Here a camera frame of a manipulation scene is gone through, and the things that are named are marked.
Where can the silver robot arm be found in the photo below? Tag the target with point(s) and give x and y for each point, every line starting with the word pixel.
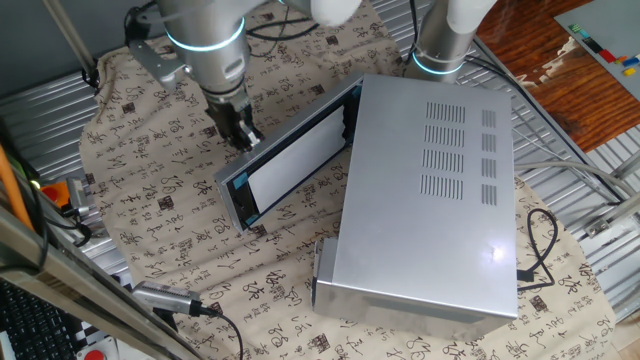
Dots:
pixel 210 30

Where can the black white marker board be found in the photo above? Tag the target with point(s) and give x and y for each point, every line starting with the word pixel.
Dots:
pixel 86 330

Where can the small silver camera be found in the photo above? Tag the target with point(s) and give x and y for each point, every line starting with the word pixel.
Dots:
pixel 78 195

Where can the aluminium frame bar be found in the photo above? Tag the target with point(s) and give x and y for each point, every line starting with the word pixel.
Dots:
pixel 50 270

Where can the aluminium corner bracket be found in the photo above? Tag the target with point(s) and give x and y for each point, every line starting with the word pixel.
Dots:
pixel 607 220

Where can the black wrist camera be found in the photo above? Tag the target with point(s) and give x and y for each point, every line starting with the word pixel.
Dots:
pixel 135 22

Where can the thin grey frame pole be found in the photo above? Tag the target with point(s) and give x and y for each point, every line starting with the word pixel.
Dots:
pixel 70 40

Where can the yellow toy brick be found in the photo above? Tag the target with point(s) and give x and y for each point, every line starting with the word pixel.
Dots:
pixel 629 71

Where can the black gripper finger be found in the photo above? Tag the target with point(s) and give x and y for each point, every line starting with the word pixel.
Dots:
pixel 237 137
pixel 252 132

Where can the silver camera mount bracket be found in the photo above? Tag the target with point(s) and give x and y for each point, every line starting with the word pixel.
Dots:
pixel 160 62

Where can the orange pole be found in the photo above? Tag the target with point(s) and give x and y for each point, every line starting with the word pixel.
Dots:
pixel 12 190

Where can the red toy brick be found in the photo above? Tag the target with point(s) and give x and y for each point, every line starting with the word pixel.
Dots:
pixel 608 55

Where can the grey box with red buttons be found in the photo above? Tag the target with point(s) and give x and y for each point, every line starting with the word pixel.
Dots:
pixel 95 352

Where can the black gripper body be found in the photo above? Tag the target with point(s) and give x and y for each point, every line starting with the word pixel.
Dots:
pixel 225 117

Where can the silver exterior camera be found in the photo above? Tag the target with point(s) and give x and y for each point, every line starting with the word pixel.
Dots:
pixel 167 298

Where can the silver microwave door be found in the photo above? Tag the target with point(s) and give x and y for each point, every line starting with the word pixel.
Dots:
pixel 295 155

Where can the black keyboard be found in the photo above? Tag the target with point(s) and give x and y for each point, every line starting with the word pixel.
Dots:
pixel 30 325

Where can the grey board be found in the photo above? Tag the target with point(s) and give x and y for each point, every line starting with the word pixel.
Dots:
pixel 610 25

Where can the silver microwave body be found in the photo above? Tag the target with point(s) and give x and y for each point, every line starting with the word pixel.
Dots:
pixel 425 200

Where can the blue toy brick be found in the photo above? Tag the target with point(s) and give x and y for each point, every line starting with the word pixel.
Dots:
pixel 631 62

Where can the orange emergency stop box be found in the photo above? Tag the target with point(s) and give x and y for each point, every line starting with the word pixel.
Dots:
pixel 54 194

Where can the beige calligraphy print cloth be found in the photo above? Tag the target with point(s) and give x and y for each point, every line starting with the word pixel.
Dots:
pixel 175 200

